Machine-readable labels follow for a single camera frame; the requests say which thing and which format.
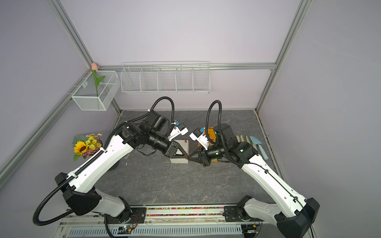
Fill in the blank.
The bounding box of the long white wire basket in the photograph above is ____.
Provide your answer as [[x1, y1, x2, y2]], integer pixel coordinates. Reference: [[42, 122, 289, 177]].
[[121, 61, 210, 94]]

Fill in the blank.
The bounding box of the artificial pink tulip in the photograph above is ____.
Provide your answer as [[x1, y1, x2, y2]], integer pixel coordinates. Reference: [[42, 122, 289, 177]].
[[91, 62, 105, 97]]

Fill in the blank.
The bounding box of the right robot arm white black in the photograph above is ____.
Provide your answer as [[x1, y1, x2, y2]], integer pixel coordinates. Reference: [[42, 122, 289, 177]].
[[188, 100, 320, 238]]

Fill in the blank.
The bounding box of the white box with screws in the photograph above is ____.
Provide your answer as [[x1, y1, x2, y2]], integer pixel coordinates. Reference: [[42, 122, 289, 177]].
[[170, 139, 189, 164]]

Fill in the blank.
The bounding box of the beige cloth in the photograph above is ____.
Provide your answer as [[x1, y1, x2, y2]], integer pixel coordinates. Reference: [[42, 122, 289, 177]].
[[236, 135, 258, 150]]

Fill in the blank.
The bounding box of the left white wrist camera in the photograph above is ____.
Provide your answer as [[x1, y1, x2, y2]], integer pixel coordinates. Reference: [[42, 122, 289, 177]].
[[168, 121, 189, 141]]

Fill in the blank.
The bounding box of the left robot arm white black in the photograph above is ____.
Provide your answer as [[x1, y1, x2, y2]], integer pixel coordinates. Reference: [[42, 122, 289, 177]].
[[32, 106, 188, 226]]

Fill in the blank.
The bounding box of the small white mesh basket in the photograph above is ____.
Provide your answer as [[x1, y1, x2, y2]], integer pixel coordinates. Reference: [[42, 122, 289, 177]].
[[71, 70, 121, 111]]

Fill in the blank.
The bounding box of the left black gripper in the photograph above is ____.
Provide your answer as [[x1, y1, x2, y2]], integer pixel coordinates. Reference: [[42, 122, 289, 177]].
[[147, 130, 189, 159]]

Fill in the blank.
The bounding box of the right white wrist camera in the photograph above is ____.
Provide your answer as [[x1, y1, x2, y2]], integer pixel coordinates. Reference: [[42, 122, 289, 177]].
[[190, 128, 209, 150]]

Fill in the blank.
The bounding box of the yellow plastic tray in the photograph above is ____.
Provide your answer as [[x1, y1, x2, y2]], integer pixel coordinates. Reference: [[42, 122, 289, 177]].
[[207, 127, 218, 162]]

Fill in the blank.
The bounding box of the light blue spatula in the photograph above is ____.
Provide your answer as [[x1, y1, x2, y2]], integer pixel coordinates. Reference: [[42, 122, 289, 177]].
[[250, 136, 269, 161]]

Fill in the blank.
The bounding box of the sunflower bouquet in vase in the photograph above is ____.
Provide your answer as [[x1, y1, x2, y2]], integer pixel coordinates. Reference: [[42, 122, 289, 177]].
[[72, 133, 103, 161]]

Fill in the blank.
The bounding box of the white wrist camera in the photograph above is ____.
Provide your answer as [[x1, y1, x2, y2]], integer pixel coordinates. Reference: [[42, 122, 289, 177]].
[[168, 121, 189, 141], [190, 128, 209, 150]]

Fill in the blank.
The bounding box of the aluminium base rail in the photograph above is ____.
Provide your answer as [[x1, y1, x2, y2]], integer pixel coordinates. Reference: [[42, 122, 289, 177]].
[[59, 199, 286, 229]]

